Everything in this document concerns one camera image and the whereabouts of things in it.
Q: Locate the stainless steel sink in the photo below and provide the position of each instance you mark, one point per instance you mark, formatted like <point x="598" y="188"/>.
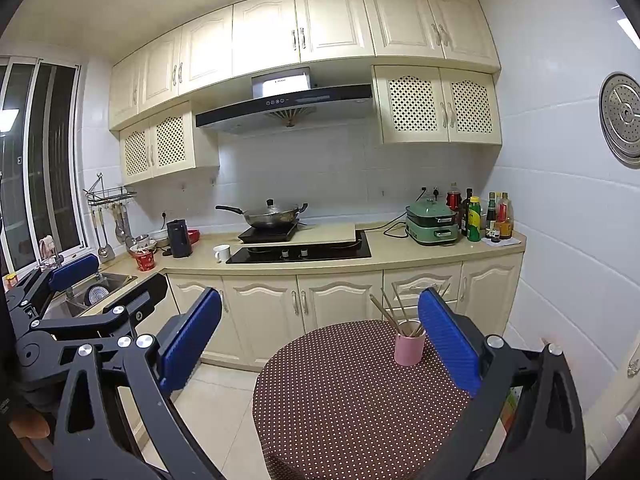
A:
<point x="84" y="295"/>

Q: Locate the lower cream base cabinets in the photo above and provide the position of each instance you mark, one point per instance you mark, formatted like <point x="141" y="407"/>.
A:
<point x="267" y="305"/>

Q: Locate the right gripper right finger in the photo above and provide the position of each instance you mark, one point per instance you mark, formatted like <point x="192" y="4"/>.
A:
<point x="547" y="437"/>

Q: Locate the black range hood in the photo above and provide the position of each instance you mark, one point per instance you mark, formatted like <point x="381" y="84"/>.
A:
<point x="301" y="108"/>

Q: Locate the pink paper cup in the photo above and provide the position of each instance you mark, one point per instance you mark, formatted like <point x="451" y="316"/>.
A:
<point x="409" y="350"/>

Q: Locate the black electric kettle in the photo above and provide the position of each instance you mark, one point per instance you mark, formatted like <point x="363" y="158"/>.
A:
<point x="179" y="241"/>

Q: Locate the dark soy sauce bottle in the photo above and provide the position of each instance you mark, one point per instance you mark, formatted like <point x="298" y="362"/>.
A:
<point x="491" y="216"/>

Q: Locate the hanging steel ladle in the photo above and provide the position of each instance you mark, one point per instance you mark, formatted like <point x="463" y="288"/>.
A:
<point x="105" y="250"/>

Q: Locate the steel wok with lid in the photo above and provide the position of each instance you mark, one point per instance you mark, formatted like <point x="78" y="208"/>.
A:
<point x="269" y="216"/>

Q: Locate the person left hand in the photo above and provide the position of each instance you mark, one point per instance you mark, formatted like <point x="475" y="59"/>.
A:
<point x="29" y="425"/>

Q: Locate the black induction cooker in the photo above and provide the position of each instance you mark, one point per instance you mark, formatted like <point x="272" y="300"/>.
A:
<point x="269" y="234"/>

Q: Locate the red instant noodle cup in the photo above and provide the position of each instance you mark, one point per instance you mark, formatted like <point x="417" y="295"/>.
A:
<point x="144" y="258"/>

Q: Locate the red label sauce bottle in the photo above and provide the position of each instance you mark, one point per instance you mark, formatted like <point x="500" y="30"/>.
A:
<point x="504" y="221"/>

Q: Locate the upper cream wall cabinets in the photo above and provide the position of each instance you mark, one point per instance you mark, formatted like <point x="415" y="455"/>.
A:
<point x="431" y="65"/>

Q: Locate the beige cutting board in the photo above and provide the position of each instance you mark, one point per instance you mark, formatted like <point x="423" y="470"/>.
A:
<point x="304" y="235"/>

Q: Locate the dark olive oil bottle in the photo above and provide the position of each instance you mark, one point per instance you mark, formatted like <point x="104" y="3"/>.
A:
<point x="464" y="212"/>

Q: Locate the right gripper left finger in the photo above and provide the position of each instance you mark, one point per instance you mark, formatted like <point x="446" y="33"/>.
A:
<point x="92" y="439"/>

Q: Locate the green yellow oil bottle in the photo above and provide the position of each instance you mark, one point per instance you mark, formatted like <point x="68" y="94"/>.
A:
<point x="474" y="220"/>

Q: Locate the round steel steamer plate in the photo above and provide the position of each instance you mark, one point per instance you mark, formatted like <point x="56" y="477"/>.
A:
<point x="619" y="112"/>

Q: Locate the wall utensil rack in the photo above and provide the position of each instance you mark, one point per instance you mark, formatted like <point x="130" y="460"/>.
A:
<point x="98" y="194"/>

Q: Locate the brown polka dot tablecloth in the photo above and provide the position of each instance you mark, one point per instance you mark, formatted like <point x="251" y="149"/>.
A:
<point x="334" y="404"/>

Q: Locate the green electric multicooker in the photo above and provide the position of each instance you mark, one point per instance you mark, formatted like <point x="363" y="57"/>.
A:
<point x="430" y="222"/>

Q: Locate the window with dark frame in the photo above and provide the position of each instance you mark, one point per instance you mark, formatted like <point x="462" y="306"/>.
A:
<point x="38" y="161"/>

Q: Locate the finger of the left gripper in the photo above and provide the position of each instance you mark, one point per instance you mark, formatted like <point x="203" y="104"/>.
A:
<point x="67" y="276"/>

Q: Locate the white mug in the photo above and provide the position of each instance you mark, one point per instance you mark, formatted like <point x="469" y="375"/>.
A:
<point x="222" y="253"/>

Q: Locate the black gas cooktop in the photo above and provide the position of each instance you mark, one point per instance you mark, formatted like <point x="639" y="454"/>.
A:
<point x="358" y="249"/>

